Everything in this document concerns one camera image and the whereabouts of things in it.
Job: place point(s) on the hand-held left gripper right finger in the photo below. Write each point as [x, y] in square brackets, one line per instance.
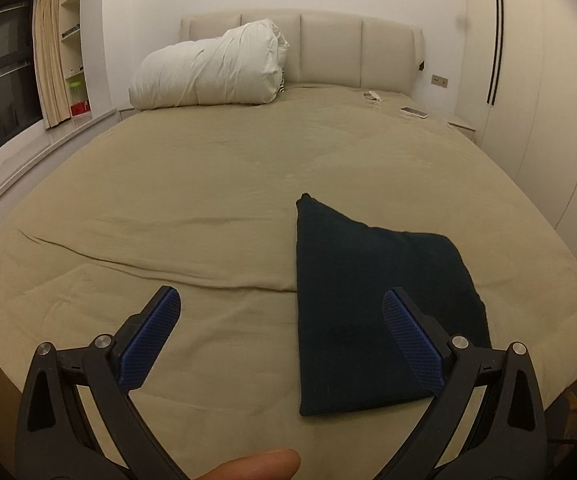
[413, 340]

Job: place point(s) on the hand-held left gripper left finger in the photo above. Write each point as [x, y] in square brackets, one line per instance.
[148, 340]

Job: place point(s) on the dark green knit sweater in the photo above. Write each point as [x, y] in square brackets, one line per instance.
[348, 310]

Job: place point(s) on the person's left hand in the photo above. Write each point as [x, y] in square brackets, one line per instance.
[258, 465]

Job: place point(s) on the bed with beige sheet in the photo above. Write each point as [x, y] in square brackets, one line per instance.
[218, 160]

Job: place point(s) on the white window ledge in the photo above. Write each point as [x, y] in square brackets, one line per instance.
[43, 155]

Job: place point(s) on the white nightstand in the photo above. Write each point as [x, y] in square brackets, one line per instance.
[463, 130]

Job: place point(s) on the smartphone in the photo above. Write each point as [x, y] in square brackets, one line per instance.
[414, 112]

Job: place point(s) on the red box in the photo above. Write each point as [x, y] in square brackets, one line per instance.
[79, 109]

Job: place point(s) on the green plastic bottle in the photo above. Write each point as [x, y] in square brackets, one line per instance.
[76, 90]

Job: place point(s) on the white wardrobe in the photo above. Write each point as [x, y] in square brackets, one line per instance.
[538, 110]

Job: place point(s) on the white rolled duvet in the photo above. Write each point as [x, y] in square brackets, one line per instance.
[208, 70]

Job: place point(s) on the striped pillow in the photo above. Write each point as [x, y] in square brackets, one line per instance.
[282, 83]

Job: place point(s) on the cream padded headboard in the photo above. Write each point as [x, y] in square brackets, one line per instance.
[333, 50]

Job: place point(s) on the beige curtain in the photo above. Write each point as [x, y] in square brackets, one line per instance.
[51, 55]

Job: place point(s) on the dark window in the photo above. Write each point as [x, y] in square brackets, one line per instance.
[3, 70]

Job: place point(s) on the wall socket plate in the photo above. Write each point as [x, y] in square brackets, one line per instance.
[439, 80]

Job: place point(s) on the white wall shelf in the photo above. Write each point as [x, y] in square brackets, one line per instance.
[73, 15]

